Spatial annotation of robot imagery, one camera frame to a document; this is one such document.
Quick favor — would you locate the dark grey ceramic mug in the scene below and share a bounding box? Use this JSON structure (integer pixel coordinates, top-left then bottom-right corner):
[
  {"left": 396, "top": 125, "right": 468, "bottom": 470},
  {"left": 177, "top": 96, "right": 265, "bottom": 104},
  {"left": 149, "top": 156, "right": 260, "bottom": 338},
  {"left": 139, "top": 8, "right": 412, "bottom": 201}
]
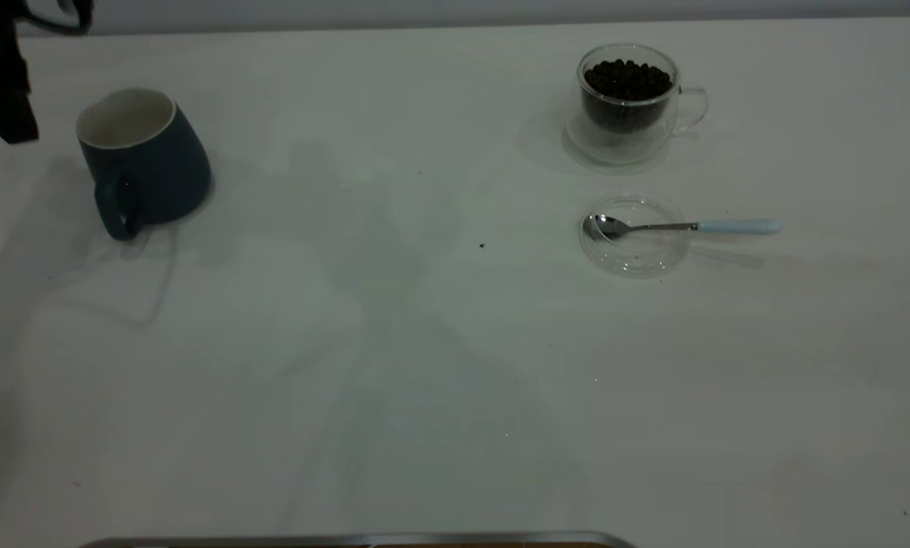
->
[{"left": 75, "top": 87, "right": 213, "bottom": 242}]

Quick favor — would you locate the metal spoon light blue handle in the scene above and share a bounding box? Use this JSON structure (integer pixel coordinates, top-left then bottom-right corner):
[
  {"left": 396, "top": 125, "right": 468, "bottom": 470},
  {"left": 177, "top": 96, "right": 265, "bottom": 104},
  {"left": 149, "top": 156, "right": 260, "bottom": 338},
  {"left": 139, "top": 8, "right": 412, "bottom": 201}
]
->
[{"left": 584, "top": 214, "right": 781, "bottom": 242}]

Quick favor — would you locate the pile of coffee beans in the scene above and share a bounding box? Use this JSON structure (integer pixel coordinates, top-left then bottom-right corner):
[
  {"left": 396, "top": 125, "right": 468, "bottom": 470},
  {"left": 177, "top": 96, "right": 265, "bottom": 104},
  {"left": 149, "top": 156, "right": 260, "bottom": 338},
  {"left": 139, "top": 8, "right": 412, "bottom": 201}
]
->
[{"left": 583, "top": 59, "right": 673, "bottom": 134}]

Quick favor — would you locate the clear glass saucer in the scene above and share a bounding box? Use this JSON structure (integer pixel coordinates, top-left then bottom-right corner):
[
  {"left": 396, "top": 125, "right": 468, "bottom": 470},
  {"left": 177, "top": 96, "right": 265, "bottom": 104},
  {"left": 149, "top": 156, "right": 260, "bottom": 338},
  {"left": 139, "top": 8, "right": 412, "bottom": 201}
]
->
[{"left": 578, "top": 195, "right": 691, "bottom": 278}]

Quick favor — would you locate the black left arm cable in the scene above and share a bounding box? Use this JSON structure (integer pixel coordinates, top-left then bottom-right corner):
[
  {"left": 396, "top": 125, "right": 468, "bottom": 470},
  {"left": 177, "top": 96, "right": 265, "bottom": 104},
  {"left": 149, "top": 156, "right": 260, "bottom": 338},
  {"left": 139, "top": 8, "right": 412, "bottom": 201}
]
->
[{"left": 14, "top": 0, "right": 94, "bottom": 37}]

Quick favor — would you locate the clear glass cup with handle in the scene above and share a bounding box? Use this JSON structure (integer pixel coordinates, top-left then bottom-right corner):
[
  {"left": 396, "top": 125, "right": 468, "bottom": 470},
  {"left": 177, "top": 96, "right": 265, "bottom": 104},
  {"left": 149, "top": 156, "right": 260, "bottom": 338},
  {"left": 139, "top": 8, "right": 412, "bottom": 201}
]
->
[{"left": 565, "top": 43, "right": 709, "bottom": 166}]

